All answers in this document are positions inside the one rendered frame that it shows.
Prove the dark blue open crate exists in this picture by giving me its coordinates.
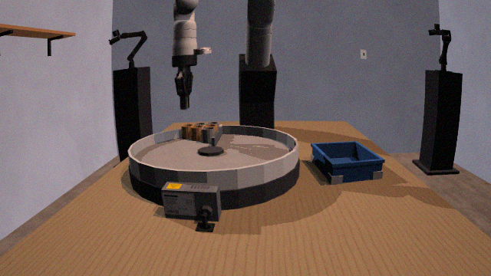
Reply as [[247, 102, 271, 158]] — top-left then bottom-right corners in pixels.
[[311, 141, 385, 185]]

